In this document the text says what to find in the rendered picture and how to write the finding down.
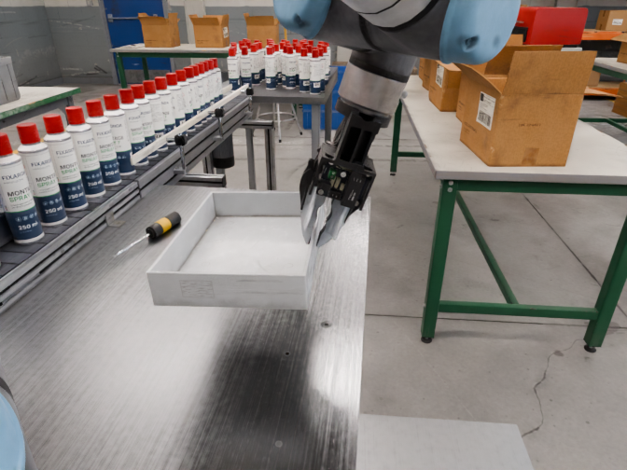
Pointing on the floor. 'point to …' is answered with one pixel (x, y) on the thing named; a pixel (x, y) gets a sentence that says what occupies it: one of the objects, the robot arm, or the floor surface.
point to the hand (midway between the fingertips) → (314, 235)
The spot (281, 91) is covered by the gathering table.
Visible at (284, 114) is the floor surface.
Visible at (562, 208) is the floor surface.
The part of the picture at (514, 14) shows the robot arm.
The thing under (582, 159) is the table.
